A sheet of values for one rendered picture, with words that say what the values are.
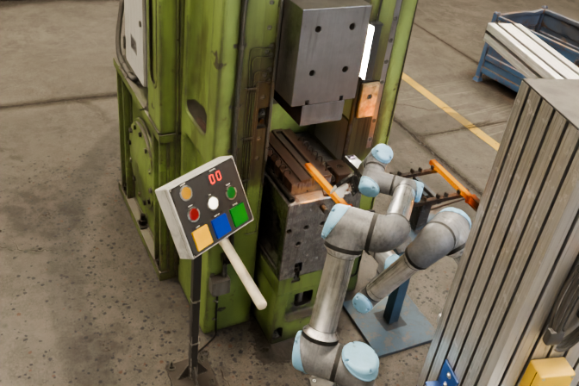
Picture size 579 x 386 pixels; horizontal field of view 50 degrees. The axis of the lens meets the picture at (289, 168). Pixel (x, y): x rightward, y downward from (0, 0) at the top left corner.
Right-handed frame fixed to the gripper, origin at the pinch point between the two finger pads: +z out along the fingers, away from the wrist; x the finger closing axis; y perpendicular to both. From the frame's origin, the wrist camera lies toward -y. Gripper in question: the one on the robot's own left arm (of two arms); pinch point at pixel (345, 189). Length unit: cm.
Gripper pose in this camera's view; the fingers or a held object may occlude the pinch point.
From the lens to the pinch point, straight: 254.9
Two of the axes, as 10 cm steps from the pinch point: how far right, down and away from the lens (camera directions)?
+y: 3.3, 8.7, -3.6
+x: 8.9, -1.7, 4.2
